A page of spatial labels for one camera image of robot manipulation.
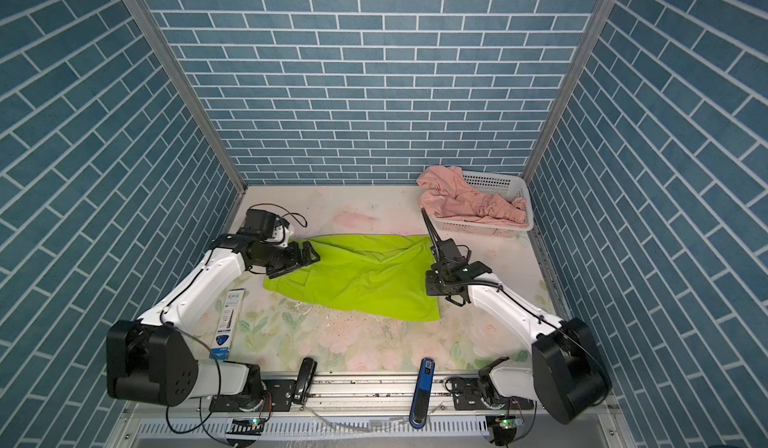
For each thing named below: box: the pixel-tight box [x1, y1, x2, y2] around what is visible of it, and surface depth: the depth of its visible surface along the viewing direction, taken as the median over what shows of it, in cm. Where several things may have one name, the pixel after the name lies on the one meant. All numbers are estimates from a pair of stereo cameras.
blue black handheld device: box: [409, 357, 435, 429], surface depth 75 cm
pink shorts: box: [416, 165, 529, 227], surface depth 110 cm
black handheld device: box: [293, 357, 318, 406], surface depth 75 cm
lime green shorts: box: [264, 234, 441, 322], surface depth 93 cm
